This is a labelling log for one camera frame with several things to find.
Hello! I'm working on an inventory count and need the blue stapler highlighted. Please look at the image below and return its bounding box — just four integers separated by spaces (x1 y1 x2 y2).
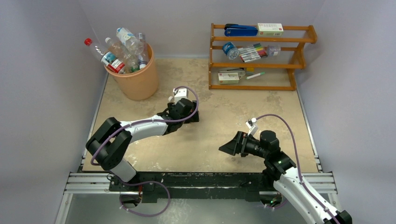
224 23 258 36

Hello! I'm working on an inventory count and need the red white label bottle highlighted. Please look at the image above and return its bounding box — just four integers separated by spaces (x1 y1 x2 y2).
84 38 125 74

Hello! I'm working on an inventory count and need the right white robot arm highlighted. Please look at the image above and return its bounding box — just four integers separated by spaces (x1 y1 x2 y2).
219 130 353 224

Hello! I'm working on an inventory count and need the orange plastic bin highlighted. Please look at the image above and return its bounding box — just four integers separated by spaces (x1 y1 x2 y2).
105 44 159 100

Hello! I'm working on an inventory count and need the pack of coloured markers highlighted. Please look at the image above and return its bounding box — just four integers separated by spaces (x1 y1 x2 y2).
238 43 268 63

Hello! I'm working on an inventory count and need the grey stapler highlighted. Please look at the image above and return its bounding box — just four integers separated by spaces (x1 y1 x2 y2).
219 67 246 77

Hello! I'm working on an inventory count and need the white red box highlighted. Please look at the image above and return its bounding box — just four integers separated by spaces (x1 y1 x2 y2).
256 23 284 37

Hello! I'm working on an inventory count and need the white blue label bottle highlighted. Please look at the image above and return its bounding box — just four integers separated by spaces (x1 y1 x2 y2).
116 28 145 55

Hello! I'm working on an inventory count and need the crushed clear bottle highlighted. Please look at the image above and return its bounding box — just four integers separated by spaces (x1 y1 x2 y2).
105 37 139 74

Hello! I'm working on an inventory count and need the green white marker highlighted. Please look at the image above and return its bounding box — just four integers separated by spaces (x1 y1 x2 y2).
246 72 265 80

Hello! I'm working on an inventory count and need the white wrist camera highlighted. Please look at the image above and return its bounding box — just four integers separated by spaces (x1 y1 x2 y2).
245 118 258 136
168 88 189 104

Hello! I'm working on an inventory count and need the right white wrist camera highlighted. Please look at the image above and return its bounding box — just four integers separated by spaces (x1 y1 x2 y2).
245 118 258 136

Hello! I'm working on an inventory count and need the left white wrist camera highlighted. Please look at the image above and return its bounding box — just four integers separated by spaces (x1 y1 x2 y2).
168 88 189 104

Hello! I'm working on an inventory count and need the small clear jar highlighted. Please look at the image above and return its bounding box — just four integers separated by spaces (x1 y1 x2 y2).
267 45 281 57

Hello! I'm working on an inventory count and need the blue tape roll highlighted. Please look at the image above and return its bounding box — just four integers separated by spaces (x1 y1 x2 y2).
222 42 240 60

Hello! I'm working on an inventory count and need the wooden shelf rack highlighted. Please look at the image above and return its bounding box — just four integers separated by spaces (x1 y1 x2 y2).
208 23 318 91

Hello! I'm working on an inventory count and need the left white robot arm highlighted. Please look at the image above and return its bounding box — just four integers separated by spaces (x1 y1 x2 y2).
85 98 199 191

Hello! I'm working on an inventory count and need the white stapler box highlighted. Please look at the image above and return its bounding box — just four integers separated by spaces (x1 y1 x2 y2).
218 72 240 84

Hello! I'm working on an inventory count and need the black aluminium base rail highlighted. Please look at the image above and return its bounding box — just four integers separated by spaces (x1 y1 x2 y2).
63 171 336 205

